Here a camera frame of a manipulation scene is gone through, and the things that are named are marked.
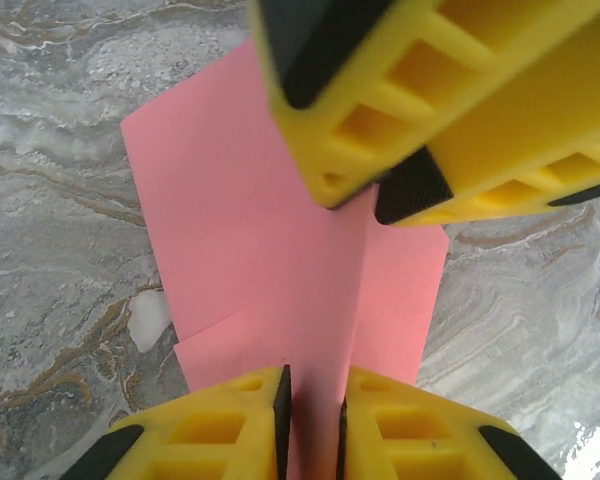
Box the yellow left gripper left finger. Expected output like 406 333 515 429
54 364 292 480

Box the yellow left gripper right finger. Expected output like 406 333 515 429
335 364 561 480

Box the pink paper sheet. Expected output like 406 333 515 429
119 37 451 480

